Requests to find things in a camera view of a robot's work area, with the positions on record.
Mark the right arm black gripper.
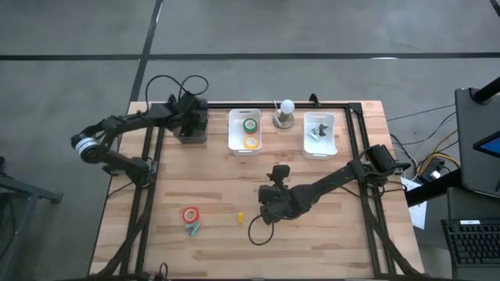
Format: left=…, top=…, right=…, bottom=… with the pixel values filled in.
left=258, top=184, right=313, bottom=226

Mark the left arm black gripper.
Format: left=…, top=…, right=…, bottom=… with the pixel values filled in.
left=168, top=93, right=209, bottom=137

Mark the green tape roll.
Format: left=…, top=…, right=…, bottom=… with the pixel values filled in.
left=242, top=117, right=259, bottom=135

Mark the red tape roll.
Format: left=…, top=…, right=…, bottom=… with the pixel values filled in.
left=181, top=205, right=201, bottom=225

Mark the grey translucent plastic bin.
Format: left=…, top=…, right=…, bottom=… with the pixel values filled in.
left=173, top=108, right=209, bottom=144

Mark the white plastic bin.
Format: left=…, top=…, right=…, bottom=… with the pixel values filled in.
left=302, top=111, right=338, bottom=161
left=227, top=108, right=263, bottom=157

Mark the table lamp with white bulb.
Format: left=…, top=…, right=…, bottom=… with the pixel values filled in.
left=272, top=98, right=296, bottom=130

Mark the white paper sheet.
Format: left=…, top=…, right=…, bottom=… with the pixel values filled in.
left=398, top=176, right=429, bottom=230

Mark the black desk bar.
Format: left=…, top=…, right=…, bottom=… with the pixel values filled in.
left=405, top=167, right=464, bottom=207

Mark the black power adapter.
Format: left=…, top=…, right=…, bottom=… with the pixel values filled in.
left=423, top=158, right=446, bottom=183

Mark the dark metal stand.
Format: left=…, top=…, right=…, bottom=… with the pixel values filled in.
left=0, top=155, right=63, bottom=281

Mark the black keyboard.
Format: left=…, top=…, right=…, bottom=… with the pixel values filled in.
left=441, top=218, right=500, bottom=281

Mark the blue lit screen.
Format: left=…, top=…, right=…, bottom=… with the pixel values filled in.
left=472, top=130, right=500, bottom=158

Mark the black pole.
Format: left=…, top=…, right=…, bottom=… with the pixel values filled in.
left=470, top=76, right=500, bottom=105

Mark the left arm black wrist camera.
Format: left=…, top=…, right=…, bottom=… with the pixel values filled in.
left=186, top=94, right=209, bottom=112

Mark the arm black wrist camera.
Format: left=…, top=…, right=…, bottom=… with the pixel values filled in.
left=271, top=164, right=291, bottom=185
left=186, top=94, right=209, bottom=112

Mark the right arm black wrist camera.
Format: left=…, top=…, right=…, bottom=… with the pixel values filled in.
left=271, top=164, right=291, bottom=185

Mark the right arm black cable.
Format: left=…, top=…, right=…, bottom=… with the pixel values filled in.
left=248, top=213, right=275, bottom=247

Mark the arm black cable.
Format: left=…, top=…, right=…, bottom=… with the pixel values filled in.
left=145, top=74, right=210, bottom=114
left=248, top=213, right=275, bottom=247

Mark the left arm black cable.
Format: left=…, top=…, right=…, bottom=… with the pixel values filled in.
left=145, top=74, right=210, bottom=114

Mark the black metal rig frame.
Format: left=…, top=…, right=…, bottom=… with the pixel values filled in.
left=91, top=100, right=425, bottom=281

